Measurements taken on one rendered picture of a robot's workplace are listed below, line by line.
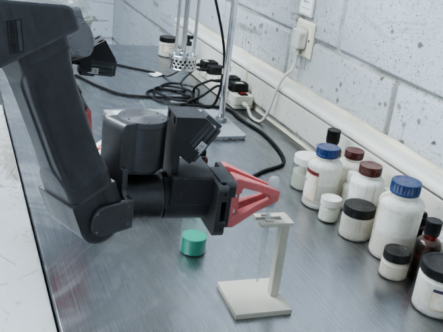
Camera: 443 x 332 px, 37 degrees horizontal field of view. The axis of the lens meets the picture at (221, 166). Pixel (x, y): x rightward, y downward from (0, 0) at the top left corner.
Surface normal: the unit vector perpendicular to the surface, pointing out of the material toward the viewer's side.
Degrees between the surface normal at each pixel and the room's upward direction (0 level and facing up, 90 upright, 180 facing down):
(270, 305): 0
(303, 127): 90
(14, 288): 0
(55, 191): 111
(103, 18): 90
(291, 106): 90
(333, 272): 0
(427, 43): 90
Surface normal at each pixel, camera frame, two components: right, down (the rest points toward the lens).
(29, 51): 0.72, 0.33
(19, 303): 0.11, -0.92
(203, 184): 0.30, 0.38
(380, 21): -0.93, 0.04
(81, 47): 0.88, -0.11
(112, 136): -0.69, 0.18
